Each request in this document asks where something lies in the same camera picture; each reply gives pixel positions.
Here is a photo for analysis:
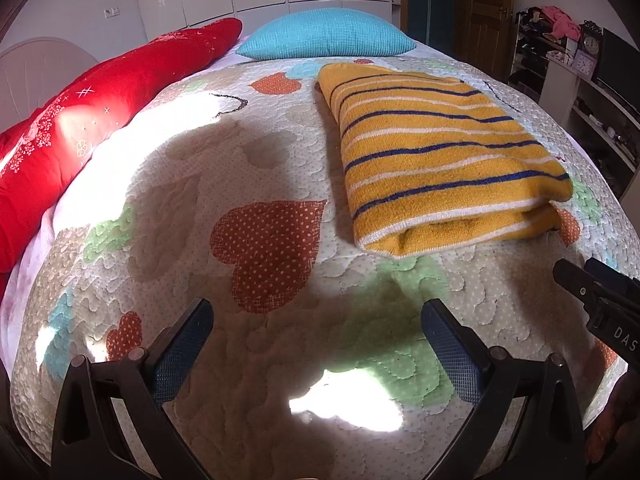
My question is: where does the yellow striped knit sweater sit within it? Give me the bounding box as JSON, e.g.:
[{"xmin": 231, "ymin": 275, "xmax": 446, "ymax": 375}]
[{"xmin": 318, "ymin": 63, "xmax": 573, "ymax": 258}]

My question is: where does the pink clothes pile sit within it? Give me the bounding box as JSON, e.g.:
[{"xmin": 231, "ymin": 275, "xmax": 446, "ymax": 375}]
[{"xmin": 541, "ymin": 6, "xmax": 580, "ymax": 41}]

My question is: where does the person's right hand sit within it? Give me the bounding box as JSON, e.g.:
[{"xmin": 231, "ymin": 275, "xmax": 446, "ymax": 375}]
[{"xmin": 585, "ymin": 370, "xmax": 639, "ymax": 464}]

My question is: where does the cluttered shelf unit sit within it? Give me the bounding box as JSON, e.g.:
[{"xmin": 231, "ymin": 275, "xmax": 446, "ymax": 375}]
[{"xmin": 508, "ymin": 8, "xmax": 639, "ymax": 198}]

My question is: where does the small desk clock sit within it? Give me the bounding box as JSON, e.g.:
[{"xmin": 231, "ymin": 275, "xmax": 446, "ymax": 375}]
[{"xmin": 572, "ymin": 34, "xmax": 600, "ymax": 79}]

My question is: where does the patchwork heart quilt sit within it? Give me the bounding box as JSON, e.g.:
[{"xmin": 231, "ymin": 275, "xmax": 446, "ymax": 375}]
[{"xmin": 4, "ymin": 56, "xmax": 639, "ymax": 479}]

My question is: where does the long red embroidered pillow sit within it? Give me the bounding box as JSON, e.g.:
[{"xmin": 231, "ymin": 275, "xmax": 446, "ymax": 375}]
[{"xmin": 1, "ymin": 18, "xmax": 242, "ymax": 274}]

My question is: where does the brown wooden door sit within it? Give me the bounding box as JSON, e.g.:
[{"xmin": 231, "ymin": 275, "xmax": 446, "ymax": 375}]
[{"xmin": 454, "ymin": 0, "xmax": 514, "ymax": 81}]

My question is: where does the white round headboard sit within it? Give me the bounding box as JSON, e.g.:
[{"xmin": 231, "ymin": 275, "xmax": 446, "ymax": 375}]
[{"xmin": 0, "ymin": 37, "xmax": 98, "ymax": 131}]

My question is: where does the turquoise knit pillow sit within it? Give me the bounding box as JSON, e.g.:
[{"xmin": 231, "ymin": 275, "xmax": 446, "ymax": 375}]
[{"xmin": 236, "ymin": 8, "xmax": 416, "ymax": 61}]

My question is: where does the white wall socket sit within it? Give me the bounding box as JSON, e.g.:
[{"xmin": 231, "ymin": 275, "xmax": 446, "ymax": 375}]
[{"xmin": 104, "ymin": 8, "xmax": 120, "ymax": 18}]

